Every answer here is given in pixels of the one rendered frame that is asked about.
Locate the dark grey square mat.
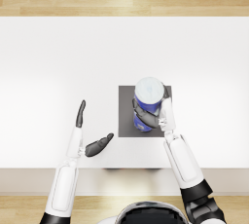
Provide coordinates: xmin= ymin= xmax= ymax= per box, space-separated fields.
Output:
xmin=118 ymin=85 xmax=173 ymax=138

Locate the blue can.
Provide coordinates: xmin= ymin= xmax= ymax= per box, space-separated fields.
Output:
xmin=132 ymin=111 xmax=154 ymax=133
xmin=133 ymin=76 xmax=166 ymax=115

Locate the dark round robot body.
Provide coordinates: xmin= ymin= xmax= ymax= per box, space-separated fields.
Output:
xmin=96 ymin=200 xmax=193 ymax=224

